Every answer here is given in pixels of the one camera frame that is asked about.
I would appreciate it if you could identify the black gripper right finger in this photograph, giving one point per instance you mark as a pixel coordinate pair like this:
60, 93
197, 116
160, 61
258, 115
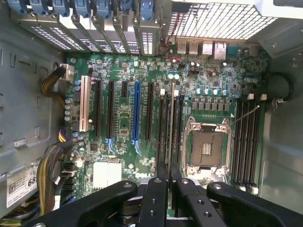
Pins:
189, 203

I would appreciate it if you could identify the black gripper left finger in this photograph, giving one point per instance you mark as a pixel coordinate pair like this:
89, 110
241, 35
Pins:
154, 203

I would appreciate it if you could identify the black RAM slot white clips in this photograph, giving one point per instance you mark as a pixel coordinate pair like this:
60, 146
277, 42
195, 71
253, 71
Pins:
161, 123
243, 142
256, 142
175, 123

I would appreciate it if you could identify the long black expansion slot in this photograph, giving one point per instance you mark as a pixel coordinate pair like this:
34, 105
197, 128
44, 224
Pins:
110, 108
149, 111
98, 108

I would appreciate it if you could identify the blue expansion slot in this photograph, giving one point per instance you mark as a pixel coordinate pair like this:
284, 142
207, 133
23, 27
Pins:
137, 111

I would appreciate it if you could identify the short black expansion slot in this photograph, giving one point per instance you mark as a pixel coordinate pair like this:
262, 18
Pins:
123, 89

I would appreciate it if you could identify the white expansion slot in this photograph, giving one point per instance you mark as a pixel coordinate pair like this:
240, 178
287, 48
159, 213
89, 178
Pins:
84, 104

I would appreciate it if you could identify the silver chipset heat sink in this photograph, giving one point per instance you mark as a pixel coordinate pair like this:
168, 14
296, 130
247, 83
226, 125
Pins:
109, 175

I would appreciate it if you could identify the silver CPU socket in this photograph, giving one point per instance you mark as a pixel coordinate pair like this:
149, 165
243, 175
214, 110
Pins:
208, 146

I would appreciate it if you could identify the green motherboard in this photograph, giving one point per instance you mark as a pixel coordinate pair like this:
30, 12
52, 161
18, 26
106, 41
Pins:
123, 113

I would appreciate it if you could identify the thin metal locking lever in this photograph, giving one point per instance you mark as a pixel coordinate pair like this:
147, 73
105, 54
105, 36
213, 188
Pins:
246, 114

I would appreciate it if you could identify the white label sticker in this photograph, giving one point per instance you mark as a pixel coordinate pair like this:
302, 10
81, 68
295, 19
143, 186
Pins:
22, 185

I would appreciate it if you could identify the silver USB port block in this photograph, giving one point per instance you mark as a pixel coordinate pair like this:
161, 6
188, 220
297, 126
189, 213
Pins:
193, 47
181, 47

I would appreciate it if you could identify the silver ethernet port block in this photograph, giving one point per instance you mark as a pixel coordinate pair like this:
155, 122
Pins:
219, 50

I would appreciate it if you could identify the white power connector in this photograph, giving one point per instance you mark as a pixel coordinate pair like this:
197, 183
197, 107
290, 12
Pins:
67, 72

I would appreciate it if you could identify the grey metal PC case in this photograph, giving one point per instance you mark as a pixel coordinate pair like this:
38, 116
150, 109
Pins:
23, 94

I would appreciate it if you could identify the metal mesh vent grille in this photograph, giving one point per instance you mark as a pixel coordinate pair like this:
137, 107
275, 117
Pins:
217, 21

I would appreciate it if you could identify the blue card retention clip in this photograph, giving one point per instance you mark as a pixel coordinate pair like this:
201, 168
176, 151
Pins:
41, 6
62, 7
103, 8
147, 9
82, 8
125, 6
20, 6

